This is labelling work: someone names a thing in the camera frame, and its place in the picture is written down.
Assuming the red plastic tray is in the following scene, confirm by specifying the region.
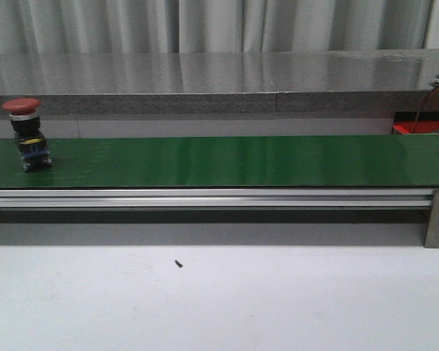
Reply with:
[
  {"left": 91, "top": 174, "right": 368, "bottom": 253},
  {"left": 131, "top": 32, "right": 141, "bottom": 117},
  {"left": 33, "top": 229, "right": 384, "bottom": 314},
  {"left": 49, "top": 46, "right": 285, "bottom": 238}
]
[{"left": 392, "top": 112, "right": 439, "bottom": 135}]

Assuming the green conveyor belt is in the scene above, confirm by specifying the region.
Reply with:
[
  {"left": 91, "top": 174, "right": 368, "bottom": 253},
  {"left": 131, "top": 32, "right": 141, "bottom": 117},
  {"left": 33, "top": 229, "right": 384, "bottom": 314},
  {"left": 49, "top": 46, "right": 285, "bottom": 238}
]
[{"left": 0, "top": 134, "right": 439, "bottom": 189}]

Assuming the grey granite counter shelf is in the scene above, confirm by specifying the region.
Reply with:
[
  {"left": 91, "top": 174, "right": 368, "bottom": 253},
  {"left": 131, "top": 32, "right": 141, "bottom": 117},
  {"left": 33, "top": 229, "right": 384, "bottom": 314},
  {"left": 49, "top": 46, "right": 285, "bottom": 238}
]
[{"left": 0, "top": 49, "right": 439, "bottom": 115}]

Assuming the grey pleated curtain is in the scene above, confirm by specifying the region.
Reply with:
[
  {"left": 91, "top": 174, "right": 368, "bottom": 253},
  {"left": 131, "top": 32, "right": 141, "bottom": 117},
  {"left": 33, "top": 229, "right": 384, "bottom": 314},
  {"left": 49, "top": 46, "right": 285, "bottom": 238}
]
[{"left": 0, "top": 1, "right": 434, "bottom": 54}]

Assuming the aluminium conveyor side rail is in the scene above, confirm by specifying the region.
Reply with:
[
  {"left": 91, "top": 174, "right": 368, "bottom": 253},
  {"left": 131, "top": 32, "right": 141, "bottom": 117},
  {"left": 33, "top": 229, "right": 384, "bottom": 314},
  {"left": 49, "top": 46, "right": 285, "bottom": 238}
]
[{"left": 0, "top": 188, "right": 434, "bottom": 208}]

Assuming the red and black wire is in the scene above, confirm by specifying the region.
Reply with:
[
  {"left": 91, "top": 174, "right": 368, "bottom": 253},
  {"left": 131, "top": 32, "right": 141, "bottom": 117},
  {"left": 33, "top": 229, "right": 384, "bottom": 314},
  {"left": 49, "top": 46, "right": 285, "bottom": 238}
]
[{"left": 412, "top": 68, "right": 439, "bottom": 135}]

